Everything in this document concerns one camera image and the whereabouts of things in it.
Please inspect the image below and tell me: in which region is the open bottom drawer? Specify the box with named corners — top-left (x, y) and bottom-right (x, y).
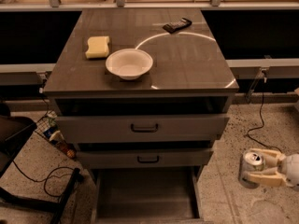
top-left (91, 167), bottom-right (214, 224)

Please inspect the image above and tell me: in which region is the yellow sponge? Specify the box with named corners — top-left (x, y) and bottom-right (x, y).
top-left (85, 36), bottom-right (110, 59)

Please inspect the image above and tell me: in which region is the black remote control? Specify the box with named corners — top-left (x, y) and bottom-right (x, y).
top-left (163, 18), bottom-right (192, 34)

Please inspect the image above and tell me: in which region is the middle grey drawer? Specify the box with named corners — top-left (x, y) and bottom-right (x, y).
top-left (77, 148), bottom-right (213, 169)

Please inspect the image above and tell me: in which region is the grey drawer cabinet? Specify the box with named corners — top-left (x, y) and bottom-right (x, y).
top-left (45, 8), bottom-right (238, 224)

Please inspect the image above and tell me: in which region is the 7up soda can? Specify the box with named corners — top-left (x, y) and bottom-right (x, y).
top-left (238, 149), bottom-right (265, 189)

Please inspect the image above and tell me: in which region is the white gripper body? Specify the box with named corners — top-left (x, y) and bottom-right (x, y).
top-left (278, 154), bottom-right (299, 191)

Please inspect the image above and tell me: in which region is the white bowl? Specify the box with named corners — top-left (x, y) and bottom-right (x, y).
top-left (106, 49), bottom-right (153, 80)

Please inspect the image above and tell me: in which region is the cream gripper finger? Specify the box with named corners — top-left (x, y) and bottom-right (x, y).
top-left (243, 168), bottom-right (285, 187)
top-left (250, 148), bottom-right (285, 167)

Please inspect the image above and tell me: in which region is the black chair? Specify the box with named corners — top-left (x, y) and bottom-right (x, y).
top-left (0, 103), bottom-right (82, 224)

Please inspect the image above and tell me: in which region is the black power adapter cable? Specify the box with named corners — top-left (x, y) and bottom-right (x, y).
top-left (246, 75), bottom-right (283, 152)

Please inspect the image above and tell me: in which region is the wire basket with items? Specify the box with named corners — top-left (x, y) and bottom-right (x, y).
top-left (36, 111), bottom-right (77, 160)

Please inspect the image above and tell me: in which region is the top grey drawer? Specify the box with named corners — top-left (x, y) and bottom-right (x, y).
top-left (56, 114), bottom-right (229, 144)

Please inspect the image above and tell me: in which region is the black floor cable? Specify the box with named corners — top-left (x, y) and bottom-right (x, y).
top-left (11, 159), bottom-right (78, 199)

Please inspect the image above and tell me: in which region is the grey drawer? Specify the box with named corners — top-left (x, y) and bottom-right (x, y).
top-left (77, 148), bottom-right (213, 169)
top-left (56, 114), bottom-right (229, 144)

